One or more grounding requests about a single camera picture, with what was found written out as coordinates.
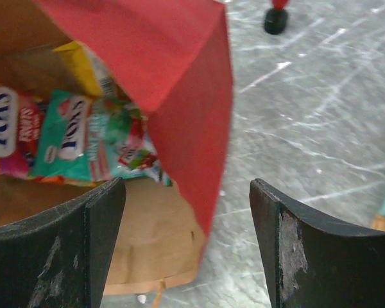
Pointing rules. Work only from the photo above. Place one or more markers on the yellow small snack bag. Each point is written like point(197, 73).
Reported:
point(89, 70)

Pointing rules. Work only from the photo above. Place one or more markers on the red and black stamp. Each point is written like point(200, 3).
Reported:
point(276, 17)

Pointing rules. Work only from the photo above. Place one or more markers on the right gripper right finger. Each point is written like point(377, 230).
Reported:
point(312, 259)

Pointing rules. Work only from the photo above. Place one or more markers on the orange pink fox's candy bag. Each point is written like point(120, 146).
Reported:
point(9, 131)

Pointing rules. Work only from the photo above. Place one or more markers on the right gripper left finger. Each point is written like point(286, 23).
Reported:
point(57, 242)

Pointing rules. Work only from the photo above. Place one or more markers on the green white snack bag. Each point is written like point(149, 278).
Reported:
point(87, 140)

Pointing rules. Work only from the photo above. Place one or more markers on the red paper bag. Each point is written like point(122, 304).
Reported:
point(171, 59)

